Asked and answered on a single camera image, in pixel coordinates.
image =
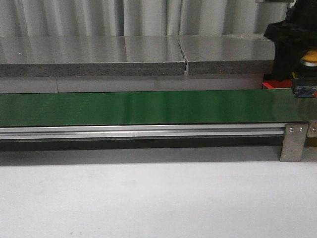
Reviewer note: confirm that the white pleated curtain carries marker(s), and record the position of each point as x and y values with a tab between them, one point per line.
137	17

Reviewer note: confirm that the red plastic tray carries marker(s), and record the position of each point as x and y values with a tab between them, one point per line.
276	84

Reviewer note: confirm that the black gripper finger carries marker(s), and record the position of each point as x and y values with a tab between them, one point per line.
286	57

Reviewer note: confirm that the yellow mushroom push button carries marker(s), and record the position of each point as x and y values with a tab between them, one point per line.
304	76

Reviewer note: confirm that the grey stone countertop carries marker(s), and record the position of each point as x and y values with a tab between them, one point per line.
133	63

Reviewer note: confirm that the steel conveyor support bracket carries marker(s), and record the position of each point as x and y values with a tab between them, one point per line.
293	143

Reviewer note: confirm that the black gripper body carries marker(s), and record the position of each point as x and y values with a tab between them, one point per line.
298	30

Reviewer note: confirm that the green conveyor belt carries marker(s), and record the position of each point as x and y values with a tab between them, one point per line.
155	107

